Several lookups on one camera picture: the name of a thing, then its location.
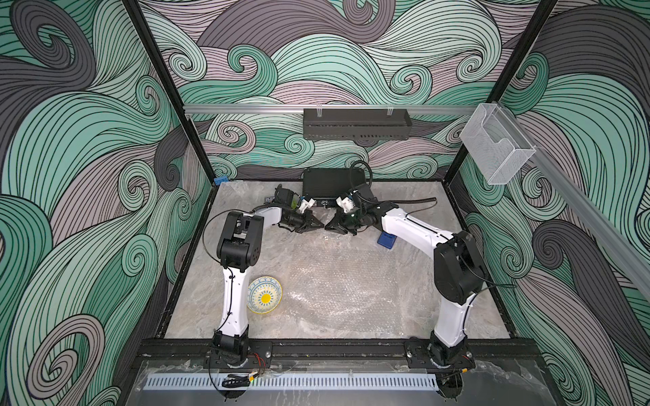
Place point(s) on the black wall shelf tray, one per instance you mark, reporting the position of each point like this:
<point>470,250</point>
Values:
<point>357,124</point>

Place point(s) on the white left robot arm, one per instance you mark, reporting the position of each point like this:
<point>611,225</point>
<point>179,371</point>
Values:
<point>239,248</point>

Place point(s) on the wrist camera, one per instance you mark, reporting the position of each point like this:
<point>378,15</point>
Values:
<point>305,205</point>
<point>346,204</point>

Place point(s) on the clear acrylic wall holder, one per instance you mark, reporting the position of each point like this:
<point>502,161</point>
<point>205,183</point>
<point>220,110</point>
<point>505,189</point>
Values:
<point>497,143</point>

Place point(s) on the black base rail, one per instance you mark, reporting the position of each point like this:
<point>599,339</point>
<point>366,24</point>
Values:
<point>417,353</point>

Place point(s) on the blue tape dispenser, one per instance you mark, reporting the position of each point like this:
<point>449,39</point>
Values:
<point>386,240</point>

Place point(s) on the blue toy brick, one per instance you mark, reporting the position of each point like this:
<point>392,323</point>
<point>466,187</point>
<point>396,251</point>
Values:
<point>220,180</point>

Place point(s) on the black hard case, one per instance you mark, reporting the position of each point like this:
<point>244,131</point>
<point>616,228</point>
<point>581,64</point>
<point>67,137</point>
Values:
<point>325,185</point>

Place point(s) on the white slotted cable duct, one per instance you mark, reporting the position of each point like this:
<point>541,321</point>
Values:
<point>296,381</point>

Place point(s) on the yellow centre patterned bowl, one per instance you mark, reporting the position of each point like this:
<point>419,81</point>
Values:
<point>264,295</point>

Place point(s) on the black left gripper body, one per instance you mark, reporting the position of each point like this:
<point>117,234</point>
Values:
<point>297,221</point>

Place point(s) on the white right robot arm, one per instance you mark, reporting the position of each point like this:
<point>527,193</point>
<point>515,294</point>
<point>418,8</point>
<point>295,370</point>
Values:
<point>458,268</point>

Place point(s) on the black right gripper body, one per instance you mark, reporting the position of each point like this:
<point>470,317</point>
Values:
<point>352,221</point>

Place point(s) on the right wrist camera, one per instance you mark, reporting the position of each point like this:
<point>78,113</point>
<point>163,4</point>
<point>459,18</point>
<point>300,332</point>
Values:
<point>346,204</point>

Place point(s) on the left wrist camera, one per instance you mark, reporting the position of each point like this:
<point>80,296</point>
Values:
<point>305,205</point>

